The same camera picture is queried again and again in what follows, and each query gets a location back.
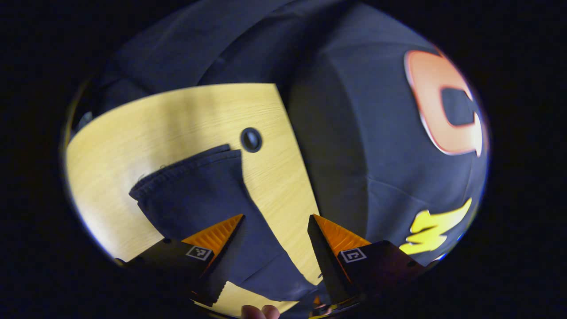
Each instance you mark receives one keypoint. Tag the black jeans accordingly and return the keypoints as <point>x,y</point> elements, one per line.
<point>199,195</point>

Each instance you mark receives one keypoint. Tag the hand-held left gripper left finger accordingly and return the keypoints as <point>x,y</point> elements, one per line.
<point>228,252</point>

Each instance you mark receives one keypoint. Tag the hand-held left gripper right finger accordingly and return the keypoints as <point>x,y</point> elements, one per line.
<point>323,261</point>

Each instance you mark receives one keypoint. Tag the black backdrop cloth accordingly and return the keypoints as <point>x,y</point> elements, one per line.
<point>354,133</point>

